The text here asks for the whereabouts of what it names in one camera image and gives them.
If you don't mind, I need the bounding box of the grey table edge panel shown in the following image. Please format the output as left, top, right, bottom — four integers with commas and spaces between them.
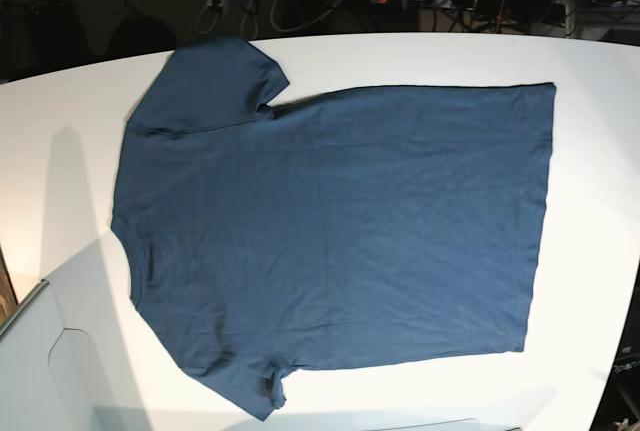
0, 278, 151, 431

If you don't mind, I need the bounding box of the grey cable on floor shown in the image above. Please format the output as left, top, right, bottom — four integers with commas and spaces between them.
193, 0, 346, 35

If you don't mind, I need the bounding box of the dark blue T-shirt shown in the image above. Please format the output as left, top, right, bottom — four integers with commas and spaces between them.
111, 37, 556, 420

